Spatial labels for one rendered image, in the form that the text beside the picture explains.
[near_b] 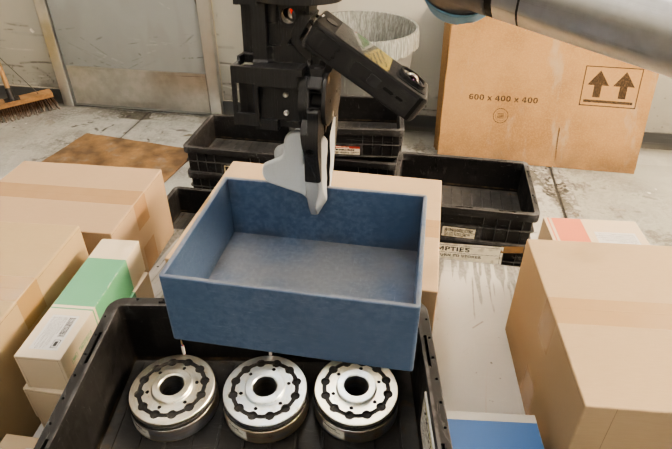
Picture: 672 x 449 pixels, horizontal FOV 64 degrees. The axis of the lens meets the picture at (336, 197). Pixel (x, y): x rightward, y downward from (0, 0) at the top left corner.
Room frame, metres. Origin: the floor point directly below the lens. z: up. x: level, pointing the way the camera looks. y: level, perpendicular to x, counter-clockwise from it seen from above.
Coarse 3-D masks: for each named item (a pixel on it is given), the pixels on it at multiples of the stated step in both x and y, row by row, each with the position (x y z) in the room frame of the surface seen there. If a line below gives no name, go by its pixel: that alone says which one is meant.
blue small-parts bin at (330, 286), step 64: (256, 192) 0.45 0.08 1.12; (384, 192) 0.43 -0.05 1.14; (192, 256) 0.36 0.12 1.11; (256, 256) 0.41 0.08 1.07; (320, 256) 0.41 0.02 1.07; (384, 256) 0.41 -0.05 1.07; (192, 320) 0.31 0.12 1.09; (256, 320) 0.30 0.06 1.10; (320, 320) 0.29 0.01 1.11; (384, 320) 0.28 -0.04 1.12
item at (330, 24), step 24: (336, 24) 0.45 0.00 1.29; (312, 48) 0.43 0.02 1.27; (336, 48) 0.42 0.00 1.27; (360, 48) 0.43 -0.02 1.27; (360, 72) 0.42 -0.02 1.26; (384, 72) 0.42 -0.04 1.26; (408, 72) 0.43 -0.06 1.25; (384, 96) 0.42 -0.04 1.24; (408, 96) 0.41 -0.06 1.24; (408, 120) 0.41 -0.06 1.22
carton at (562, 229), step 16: (544, 224) 0.78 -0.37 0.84; (560, 224) 0.77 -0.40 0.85; (576, 224) 0.77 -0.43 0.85; (592, 224) 0.77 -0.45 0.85; (608, 224) 0.77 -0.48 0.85; (624, 224) 0.77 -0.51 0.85; (560, 240) 0.72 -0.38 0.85; (576, 240) 0.72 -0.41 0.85; (592, 240) 0.72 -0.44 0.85; (608, 240) 0.72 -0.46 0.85; (624, 240) 0.72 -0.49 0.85; (640, 240) 0.72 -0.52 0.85
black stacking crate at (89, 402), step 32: (128, 320) 0.49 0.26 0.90; (160, 320) 0.49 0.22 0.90; (128, 352) 0.48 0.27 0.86; (160, 352) 0.49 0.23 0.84; (192, 352) 0.49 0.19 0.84; (224, 352) 0.49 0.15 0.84; (256, 352) 0.48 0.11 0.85; (416, 352) 0.45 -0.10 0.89; (96, 384) 0.39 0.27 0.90; (128, 384) 0.45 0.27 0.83; (224, 384) 0.45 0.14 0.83; (416, 384) 0.42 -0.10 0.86; (96, 416) 0.37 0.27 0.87; (128, 416) 0.40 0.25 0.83; (224, 416) 0.40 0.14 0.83; (416, 416) 0.40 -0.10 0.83; (64, 448) 0.31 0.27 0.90; (96, 448) 0.35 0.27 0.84; (128, 448) 0.36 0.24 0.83; (160, 448) 0.36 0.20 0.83; (192, 448) 0.36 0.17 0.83; (224, 448) 0.36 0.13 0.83; (256, 448) 0.36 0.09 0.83; (288, 448) 0.36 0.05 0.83; (320, 448) 0.36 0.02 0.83; (352, 448) 0.36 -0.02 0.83; (384, 448) 0.36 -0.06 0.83; (416, 448) 0.36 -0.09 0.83
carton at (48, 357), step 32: (96, 256) 0.64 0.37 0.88; (128, 256) 0.64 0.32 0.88; (96, 288) 0.57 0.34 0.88; (128, 288) 0.62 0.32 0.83; (64, 320) 0.51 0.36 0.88; (96, 320) 0.53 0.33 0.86; (32, 352) 0.45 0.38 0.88; (64, 352) 0.45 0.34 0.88; (32, 384) 0.45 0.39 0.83; (64, 384) 0.44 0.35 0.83
